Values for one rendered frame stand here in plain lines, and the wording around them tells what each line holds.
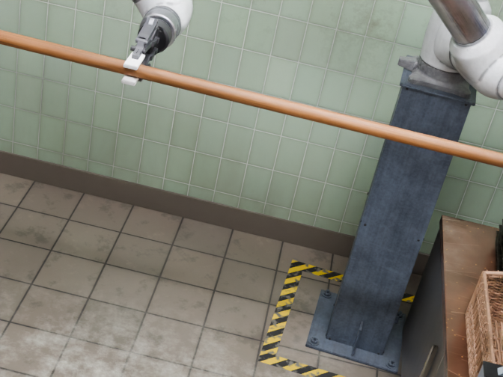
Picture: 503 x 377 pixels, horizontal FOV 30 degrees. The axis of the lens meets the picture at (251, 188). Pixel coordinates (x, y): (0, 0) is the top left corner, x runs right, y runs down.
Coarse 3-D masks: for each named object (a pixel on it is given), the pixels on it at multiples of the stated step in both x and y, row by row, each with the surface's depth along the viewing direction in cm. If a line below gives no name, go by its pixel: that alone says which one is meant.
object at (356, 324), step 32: (416, 96) 269; (448, 96) 266; (416, 128) 274; (448, 128) 271; (384, 160) 281; (416, 160) 279; (448, 160) 277; (384, 192) 287; (416, 192) 284; (384, 224) 293; (416, 224) 290; (352, 256) 301; (384, 256) 299; (416, 256) 296; (288, 288) 341; (352, 288) 308; (384, 288) 305; (320, 320) 328; (352, 320) 314; (384, 320) 311; (352, 352) 315; (384, 352) 320
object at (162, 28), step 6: (162, 24) 215; (138, 30) 216; (156, 30) 212; (162, 30) 215; (168, 30) 216; (156, 36) 214; (162, 36) 215; (168, 36) 215; (162, 42) 216; (168, 42) 216; (150, 48) 211; (162, 48) 216
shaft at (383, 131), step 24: (24, 48) 202; (48, 48) 201; (72, 48) 201; (120, 72) 201; (144, 72) 200; (168, 72) 200; (216, 96) 200; (240, 96) 199; (264, 96) 199; (312, 120) 200; (336, 120) 198; (360, 120) 198; (432, 144) 197; (456, 144) 197
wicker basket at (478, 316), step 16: (496, 272) 243; (480, 288) 243; (496, 288) 246; (480, 304) 239; (480, 320) 235; (496, 320) 251; (480, 336) 232; (496, 336) 246; (480, 352) 229; (496, 352) 240; (480, 368) 226
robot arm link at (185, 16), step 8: (136, 0) 224; (144, 0) 222; (152, 0) 222; (160, 0) 222; (168, 0) 222; (176, 0) 223; (184, 0) 227; (144, 8) 224; (176, 8) 223; (184, 8) 225; (192, 8) 232; (184, 16) 224; (184, 24) 225
